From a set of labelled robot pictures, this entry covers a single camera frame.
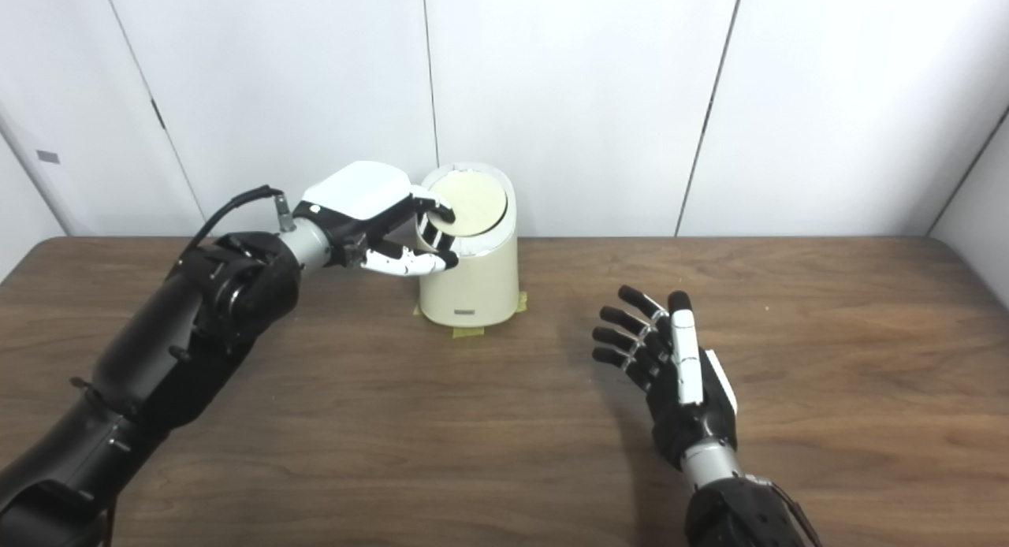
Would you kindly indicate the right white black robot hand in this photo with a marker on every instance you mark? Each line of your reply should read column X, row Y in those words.
column 698, row 421

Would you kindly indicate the grey wall label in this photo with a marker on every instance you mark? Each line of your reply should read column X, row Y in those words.
column 48, row 157

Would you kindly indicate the cream-colored plastic bin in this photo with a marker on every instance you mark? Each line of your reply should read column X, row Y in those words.
column 473, row 291

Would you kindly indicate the round cream bin lid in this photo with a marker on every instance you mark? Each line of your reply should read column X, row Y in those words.
column 477, row 200

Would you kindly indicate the wide yellow tape strip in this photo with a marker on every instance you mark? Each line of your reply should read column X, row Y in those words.
column 468, row 331

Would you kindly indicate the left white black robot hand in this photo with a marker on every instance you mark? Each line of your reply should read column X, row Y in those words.
column 359, row 192

